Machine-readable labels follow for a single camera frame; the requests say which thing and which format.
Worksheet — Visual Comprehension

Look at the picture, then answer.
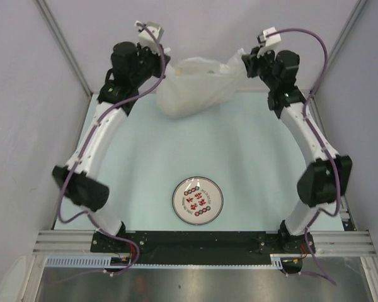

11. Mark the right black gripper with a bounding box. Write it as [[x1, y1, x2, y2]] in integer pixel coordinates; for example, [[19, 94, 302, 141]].
[[242, 45, 278, 90]]

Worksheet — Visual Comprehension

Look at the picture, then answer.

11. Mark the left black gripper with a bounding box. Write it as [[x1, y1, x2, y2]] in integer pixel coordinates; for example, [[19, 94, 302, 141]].
[[130, 43, 170, 88]]

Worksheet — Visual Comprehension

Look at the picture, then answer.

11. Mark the white plastic bag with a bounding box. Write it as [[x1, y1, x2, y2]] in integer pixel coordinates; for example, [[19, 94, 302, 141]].
[[156, 48, 247, 118]]

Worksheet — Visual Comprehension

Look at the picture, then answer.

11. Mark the round printed plate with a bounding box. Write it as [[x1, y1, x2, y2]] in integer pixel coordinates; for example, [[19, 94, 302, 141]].
[[171, 176, 224, 225]]

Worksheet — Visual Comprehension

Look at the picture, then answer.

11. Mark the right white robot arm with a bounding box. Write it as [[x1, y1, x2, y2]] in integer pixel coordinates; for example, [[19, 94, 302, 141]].
[[242, 47, 352, 253]]

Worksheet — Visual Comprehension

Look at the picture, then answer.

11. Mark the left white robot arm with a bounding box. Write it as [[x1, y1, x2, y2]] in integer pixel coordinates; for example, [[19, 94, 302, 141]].
[[52, 42, 170, 252]]

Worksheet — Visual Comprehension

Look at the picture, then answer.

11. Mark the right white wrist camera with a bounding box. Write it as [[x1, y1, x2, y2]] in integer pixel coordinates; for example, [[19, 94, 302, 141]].
[[257, 27, 281, 57]]

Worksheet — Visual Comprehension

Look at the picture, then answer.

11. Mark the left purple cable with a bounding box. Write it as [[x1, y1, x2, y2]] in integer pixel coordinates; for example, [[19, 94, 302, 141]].
[[57, 26, 141, 279]]

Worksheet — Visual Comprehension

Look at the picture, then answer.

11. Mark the right aluminium frame post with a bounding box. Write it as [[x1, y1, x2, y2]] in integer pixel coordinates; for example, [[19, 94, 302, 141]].
[[308, 0, 371, 97]]

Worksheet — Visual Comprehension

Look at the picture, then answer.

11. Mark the aluminium frame post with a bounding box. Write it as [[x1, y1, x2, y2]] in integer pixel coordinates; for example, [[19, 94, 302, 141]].
[[308, 0, 371, 97], [34, 0, 93, 97]]

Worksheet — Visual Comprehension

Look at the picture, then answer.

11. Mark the left aluminium frame post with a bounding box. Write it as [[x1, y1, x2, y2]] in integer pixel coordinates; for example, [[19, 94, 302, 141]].
[[34, 0, 93, 97]]

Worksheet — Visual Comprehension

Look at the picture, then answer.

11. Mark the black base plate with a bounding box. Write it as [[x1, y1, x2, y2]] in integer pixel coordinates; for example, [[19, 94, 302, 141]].
[[90, 230, 316, 274]]

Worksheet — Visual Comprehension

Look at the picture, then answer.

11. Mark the aluminium front rail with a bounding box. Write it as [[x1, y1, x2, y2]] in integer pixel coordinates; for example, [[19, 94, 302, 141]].
[[33, 230, 377, 257]]

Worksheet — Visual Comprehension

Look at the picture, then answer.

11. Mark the white slotted cable duct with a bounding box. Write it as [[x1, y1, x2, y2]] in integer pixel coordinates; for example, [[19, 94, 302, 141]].
[[45, 255, 283, 270]]

